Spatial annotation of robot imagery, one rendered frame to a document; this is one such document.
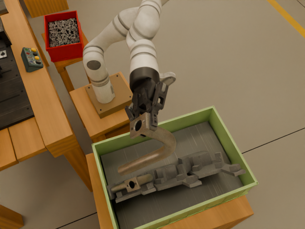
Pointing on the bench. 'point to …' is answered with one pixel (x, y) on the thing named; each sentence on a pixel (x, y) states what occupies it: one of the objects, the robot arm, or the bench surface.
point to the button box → (30, 67)
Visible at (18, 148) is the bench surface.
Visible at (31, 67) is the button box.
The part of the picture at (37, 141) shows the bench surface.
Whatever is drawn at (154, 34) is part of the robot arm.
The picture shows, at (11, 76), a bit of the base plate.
